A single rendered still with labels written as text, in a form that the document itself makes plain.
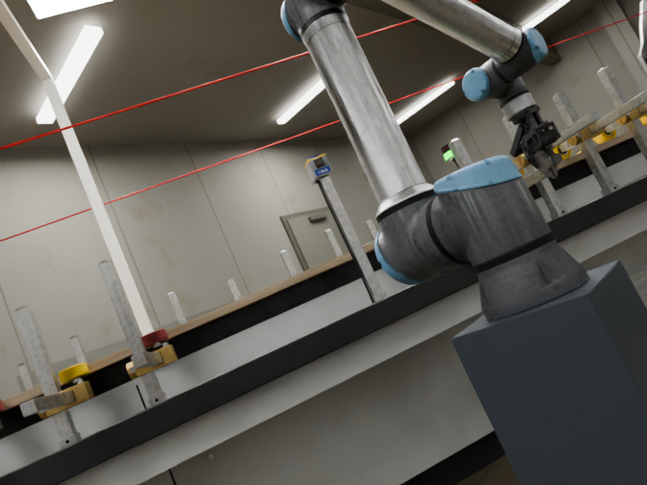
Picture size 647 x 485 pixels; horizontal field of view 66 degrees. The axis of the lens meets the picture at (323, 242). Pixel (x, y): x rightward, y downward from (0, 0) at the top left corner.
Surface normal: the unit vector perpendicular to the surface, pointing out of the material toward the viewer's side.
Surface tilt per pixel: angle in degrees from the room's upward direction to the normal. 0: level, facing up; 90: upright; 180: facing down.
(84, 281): 90
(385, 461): 90
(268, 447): 90
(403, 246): 88
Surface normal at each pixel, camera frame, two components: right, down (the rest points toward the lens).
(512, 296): -0.73, -0.14
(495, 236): -0.46, 0.08
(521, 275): -0.53, -0.25
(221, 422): 0.18, -0.22
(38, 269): 0.66, -0.40
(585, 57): -0.63, 0.18
